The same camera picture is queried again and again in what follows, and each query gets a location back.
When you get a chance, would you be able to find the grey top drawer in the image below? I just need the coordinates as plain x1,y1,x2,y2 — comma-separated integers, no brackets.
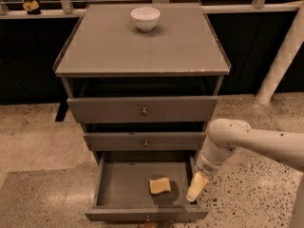
67,96,217,124

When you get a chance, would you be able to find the grey open bottom drawer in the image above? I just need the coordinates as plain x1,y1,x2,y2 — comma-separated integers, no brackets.
85,151,209,222

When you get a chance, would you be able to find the round top drawer knob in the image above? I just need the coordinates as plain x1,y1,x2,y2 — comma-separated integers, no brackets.
141,107,148,115

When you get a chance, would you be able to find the grey drawer cabinet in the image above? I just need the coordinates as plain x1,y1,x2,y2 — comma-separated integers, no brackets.
52,2,232,163

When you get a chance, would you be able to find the small yellow black object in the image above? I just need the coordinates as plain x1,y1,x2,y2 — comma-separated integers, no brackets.
23,0,41,14

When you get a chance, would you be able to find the white ceramic bowl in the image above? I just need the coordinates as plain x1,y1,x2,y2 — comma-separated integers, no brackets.
130,7,161,32

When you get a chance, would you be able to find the grey middle drawer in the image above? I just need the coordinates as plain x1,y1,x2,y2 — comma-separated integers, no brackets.
84,132,205,151

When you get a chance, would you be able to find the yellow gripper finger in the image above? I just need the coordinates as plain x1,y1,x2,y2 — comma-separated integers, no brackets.
186,171,209,202

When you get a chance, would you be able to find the yellow sponge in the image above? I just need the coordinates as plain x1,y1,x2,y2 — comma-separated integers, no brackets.
149,178,171,195

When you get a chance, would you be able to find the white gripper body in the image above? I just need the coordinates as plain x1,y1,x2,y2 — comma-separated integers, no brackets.
196,137,238,176

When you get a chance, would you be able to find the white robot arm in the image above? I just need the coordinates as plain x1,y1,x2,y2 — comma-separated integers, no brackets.
186,2,304,201

